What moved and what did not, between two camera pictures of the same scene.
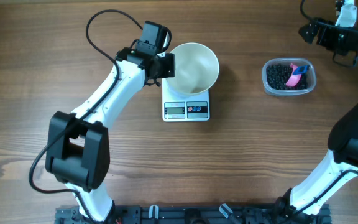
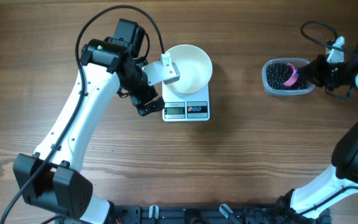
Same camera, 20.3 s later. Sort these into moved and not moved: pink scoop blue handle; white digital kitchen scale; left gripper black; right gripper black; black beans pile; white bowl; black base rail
Moved: right gripper black; white bowl; left gripper black
Not moved: black base rail; white digital kitchen scale; black beans pile; pink scoop blue handle
